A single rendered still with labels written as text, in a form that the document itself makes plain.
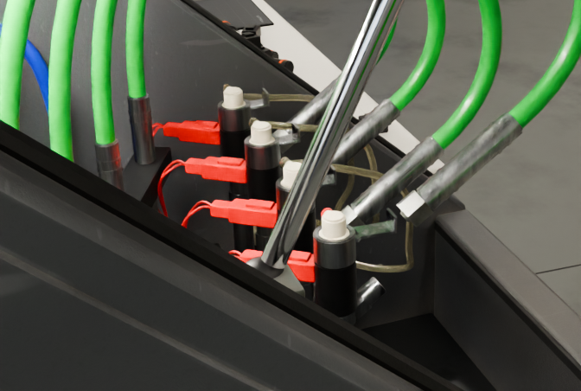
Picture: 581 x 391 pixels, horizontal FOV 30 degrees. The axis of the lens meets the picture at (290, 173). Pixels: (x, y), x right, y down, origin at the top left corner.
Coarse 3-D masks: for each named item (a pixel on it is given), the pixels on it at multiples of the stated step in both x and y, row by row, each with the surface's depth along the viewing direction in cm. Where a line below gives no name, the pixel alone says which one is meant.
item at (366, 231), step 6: (384, 222) 73; (354, 228) 72; (360, 228) 72; (366, 228) 72; (372, 228) 72; (378, 228) 72; (384, 228) 72; (390, 228) 72; (360, 234) 71; (366, 234) 71; (372, 234) 71; (378, 234) 71; (384, 234) 71
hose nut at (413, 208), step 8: (416, 192) 71; (408, 200) 71; (416, 200) 71; (400, 208) 71; (408, 208) 71; (416, 208) 71; (424, 208) 71; (408, 216) 71; (416, 216) 71; (424, 216) 71; (416, 224) 71
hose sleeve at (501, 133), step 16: (496, 128) 71; (512, 128) 71; (480, 144) 71; (496, 144) 71; (464, 160) 71; (480, 160) 71; (432, 176) 72; (448, 176) 71; (464, 176) 71; (432, 192) 71; (448, 192) 71
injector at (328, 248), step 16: (320, 240) 70; (336, 240) 70; (352, 240) 70; (320, 256) 71; (336, 256) 70; (352, 256) 71; (320, 272) 71; (336, 272) 71; (352, 272) 71; (320, 288) 72; (336, 288) 71; (352, 288) 72; (368, 288) 73; (384, 288) 74; (320, 304) 72; (336, 304) 72; (352, 304) 72; (368, 304) 73; (352, 320) 73
